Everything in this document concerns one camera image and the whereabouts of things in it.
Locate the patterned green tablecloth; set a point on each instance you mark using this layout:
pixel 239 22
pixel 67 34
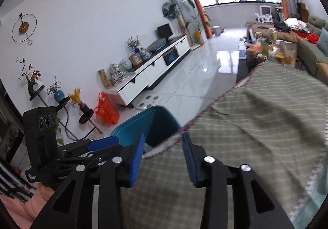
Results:
pixel 275 121

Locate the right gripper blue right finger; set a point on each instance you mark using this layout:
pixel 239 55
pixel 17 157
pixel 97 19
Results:
pixel 190 158

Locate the white small trash can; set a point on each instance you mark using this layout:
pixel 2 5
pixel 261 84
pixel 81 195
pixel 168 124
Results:
pixel 216 30

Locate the white bathroom scale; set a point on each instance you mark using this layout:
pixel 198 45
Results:
pixel 147 101

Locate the white standing air conditioner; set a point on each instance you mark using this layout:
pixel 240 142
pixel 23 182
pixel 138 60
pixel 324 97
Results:
pixel 186 11

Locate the teal cushion far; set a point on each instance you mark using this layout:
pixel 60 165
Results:
pixel 323 41

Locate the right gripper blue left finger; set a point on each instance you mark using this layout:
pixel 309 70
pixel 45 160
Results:
pixel 136 159

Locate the orange plastic bag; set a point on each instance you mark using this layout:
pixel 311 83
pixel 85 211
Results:
pixel 105 109

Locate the teal plastic trash bin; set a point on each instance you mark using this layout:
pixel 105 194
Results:
pixel 155 123

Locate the framed picture on cabinet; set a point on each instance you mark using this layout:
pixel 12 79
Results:
pixel 136 60

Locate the person's left hand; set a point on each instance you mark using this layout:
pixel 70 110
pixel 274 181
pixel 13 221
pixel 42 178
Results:
pixel 44 191

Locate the round wire wall clock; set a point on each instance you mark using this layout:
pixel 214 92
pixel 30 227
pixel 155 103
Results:
pixel 24 28

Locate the black glass coffee table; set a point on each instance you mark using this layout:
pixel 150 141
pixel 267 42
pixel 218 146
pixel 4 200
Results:
pixel 256 48

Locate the tall green potted plant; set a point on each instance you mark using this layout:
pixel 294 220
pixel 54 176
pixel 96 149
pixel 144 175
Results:
pixel 197 22

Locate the left orange curtain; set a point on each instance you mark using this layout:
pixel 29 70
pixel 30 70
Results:
pixel 204 18

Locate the white office chair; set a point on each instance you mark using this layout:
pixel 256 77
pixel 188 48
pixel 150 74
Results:
pixel 265 15

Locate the white black tv cabinet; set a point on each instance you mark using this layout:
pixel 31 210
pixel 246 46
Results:
pixel 150 72

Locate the green brown sectional sofa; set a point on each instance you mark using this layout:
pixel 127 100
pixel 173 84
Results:
pixel 312 57

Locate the black monitor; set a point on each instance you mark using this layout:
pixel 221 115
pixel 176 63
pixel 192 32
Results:
pixel 165 32

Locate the pink sleeve forearm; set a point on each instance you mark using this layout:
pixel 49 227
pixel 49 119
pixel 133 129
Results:
pixel 24 214

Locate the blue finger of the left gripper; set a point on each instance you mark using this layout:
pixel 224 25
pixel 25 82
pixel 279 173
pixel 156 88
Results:
pixel 96 145
pixel 90 155

